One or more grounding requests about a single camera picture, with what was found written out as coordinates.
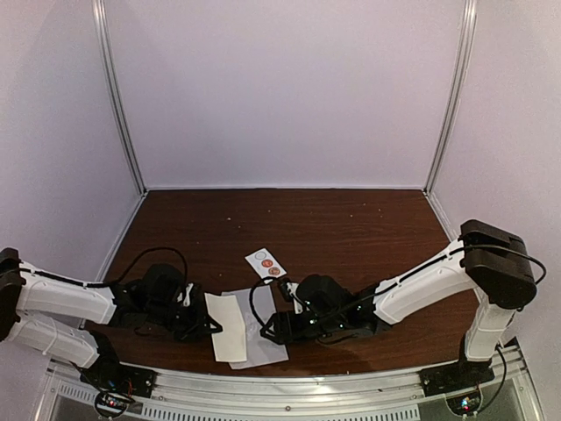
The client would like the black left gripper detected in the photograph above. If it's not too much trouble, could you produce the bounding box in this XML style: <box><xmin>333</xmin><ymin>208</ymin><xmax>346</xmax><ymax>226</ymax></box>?
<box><xmin>146</xmin><ymin>298</ymin><xmax>222</xmax><ymax>344</ymax></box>

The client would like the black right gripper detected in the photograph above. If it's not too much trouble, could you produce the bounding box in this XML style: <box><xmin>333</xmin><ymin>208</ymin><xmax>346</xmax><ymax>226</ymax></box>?
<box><xmin>260</xmin><ymin>311</ymin><xmax>344</xmax><ymax>346</ymax></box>

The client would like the grey envelope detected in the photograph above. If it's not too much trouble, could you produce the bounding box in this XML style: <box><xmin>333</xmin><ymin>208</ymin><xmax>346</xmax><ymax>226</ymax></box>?
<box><xmin>221</xmin><ymin>287</ymin><xmax>290</xmax><ymax>371</ymax></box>

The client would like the white sticker sheet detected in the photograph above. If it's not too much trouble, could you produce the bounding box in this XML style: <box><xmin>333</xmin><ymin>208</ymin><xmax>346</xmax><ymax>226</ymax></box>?
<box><xmin>245</xmin><ymin>248</ymin><xmax>287</xmax><ymax>279</ymax></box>

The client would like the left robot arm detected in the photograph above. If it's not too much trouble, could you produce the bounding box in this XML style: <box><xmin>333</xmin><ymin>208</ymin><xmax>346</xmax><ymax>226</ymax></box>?
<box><xmin>1</xmin><ymin>247</ymin><xmax>223</xmax><ymax>389</ymax></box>

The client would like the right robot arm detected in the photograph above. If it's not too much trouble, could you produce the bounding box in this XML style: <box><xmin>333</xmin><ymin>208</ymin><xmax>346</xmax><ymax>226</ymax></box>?
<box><xmin>259</xmin><ymin>219</ymin><xmax>543</xmax><ymax>388</ymax></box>

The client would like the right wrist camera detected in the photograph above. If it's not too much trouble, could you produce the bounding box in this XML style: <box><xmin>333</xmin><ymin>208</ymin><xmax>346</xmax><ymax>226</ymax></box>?
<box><xmin>278</xmin><ymin>279</ymin><xmax>303</xmax><ymax>314</ymax></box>

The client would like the right black braided cable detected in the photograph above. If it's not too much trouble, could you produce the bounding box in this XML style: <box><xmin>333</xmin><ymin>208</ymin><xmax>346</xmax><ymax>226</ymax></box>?
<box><xmin>248</xmin><ymin>278</ymin><xmax>290</xmax><ymax>330</ymax></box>

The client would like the black braided cable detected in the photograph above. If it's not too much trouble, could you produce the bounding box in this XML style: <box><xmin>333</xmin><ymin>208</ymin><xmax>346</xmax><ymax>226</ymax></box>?
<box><xmin>82</xmin><ymin>247</ymin><xmax>188</xmax><ymax>290</ymax></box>
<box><xmin>248</xmin><ymin>278</ymin><xmax>290</xmax><ymax>330</ymax></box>

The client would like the front aluminium rail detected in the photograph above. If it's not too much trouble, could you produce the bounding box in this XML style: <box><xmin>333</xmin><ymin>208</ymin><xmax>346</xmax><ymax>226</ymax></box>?
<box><xmin>32</xmin><ymin>356</ymin><xmax>544</xmax><ymax>420</ymax></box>

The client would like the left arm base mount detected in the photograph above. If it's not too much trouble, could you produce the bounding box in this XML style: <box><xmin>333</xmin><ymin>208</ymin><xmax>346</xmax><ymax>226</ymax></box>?
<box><xmin>81</xmin><ymin>335</ymin><xmax>157</xmax><ymax>416</ymax></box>

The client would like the left black braided cable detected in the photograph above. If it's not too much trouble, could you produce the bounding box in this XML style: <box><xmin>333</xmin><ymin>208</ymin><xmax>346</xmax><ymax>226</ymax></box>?
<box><xmin>82</xmin><ymin>247</ymin><xmax>188</xmax><ymax>290</ymax></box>

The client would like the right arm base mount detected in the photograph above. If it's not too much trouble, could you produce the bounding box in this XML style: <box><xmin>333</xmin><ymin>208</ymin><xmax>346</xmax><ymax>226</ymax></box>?
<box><xmin>419</xmin><ymin>338</ymin><xmax>495</xmax><ymax>417</ymax></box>

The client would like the left aluminium frame post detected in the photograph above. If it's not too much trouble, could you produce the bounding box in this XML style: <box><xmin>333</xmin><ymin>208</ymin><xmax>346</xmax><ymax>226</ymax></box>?
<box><xmin>92</xmin><ymin>0</ymin><xmax>147</xmax><ymax>196</ymax></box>

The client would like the aluminium frame post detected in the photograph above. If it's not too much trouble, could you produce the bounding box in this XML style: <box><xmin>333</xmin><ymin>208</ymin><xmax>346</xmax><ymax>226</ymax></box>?
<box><xmin>92</xmin><ymin>0</ymin><xmax>147</xmax><ymax>196</ymax></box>
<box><xmin>423</xmin><ymin>0</ymin><xmax>478</xmax><ymax>196</ymax></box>

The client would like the right aluminium frame post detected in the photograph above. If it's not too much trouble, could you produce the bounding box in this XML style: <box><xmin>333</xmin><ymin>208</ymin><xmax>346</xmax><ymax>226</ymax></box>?
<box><xmin>423</xmin><ymin>0</ymin><xmax>478</xmax><ymax>196</ymax></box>

